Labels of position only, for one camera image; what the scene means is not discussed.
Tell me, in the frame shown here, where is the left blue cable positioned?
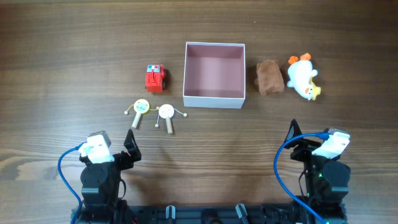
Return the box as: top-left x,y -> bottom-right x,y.
57,142 -> 88,224

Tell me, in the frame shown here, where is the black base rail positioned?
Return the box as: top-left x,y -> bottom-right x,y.
130,205 -> 303,224

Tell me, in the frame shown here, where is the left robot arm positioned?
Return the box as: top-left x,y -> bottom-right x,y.
71,129 -> 141,223

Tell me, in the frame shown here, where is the right blue cable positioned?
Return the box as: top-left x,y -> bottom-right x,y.
273,132 -> 330,224

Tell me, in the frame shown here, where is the brown plush toy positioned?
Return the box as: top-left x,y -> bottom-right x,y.
254,60 -> 285,95

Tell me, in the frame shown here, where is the white box pink interior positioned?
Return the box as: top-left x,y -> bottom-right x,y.
183,42 -> 246,109

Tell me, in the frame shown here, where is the white cat rattle drum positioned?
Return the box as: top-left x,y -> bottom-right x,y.
155,104 -> 188,134

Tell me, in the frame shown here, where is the blue cable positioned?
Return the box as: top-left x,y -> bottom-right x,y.
273,132 -> 330,224
57,142 -> 88,224

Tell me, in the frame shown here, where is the yellow cat rattle drum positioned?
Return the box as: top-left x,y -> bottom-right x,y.
124,99 -> 160,129

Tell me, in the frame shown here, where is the white plush chicken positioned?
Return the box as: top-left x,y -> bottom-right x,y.
287,53 -> 322,100

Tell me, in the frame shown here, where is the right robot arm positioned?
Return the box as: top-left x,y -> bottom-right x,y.
285,119 -> 351,223

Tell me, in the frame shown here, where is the red toy fire truck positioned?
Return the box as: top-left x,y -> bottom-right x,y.
145,64 -> 166,93

